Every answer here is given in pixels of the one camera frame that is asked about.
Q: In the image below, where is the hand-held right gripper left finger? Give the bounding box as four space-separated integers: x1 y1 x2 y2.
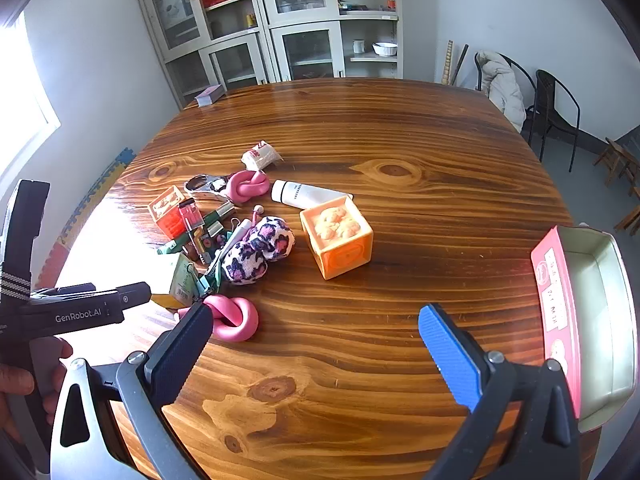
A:
50 301 216 480

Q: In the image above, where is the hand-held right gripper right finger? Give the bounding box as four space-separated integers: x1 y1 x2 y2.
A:
418 303 583 480

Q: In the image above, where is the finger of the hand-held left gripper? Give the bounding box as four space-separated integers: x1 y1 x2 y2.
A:
100 282 152 324

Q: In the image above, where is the light green box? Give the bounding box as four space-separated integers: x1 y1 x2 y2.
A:
150 252 198 308

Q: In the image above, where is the pink knot toy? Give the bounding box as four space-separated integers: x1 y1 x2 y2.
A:
226 170 267 204
202 295 260 343

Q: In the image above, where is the small orange embossed cube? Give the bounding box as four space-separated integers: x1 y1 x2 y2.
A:
148 185 193 240

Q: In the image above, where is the clear plastic lighter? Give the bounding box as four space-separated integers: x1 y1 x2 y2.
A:
177 199 206 233

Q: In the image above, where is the pink tin container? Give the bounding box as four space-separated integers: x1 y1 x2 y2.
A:
530 225 633 435

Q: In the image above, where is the silver metal clip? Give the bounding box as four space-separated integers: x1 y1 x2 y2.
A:
184 173 232 196

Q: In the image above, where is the large orange embossed cube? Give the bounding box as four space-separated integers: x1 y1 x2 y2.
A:
299 196 375 281

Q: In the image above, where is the leopard print plush toy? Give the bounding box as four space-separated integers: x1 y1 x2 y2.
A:
221 216 296 286

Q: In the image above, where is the white cream tube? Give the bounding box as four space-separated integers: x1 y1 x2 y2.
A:
270 179 353 208

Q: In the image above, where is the person's left hand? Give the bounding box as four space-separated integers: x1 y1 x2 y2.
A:
0 339 75 443

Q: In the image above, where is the colourful foam floor mat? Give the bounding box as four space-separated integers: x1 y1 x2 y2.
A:
30 147 137 291

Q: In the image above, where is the white sachet red print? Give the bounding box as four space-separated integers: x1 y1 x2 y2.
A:
241 140 281 171

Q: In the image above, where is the small purple box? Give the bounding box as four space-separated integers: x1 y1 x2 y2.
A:
194 84 226 107

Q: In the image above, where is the bright window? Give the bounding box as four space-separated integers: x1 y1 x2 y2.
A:
0 12 62 196

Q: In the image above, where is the small wooden stool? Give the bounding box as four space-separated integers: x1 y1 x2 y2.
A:
594 137 640 186

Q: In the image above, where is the white puffer jacket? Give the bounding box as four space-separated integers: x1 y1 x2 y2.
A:
476 50 527 133

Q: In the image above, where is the black metal chair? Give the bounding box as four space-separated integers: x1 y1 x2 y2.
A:
474 50 538 133
530 69 583 173

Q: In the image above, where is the white box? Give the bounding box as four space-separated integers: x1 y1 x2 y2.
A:
157 0 188 26

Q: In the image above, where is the grey glass-door cabinet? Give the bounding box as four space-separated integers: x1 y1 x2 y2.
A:
132 0 405 111

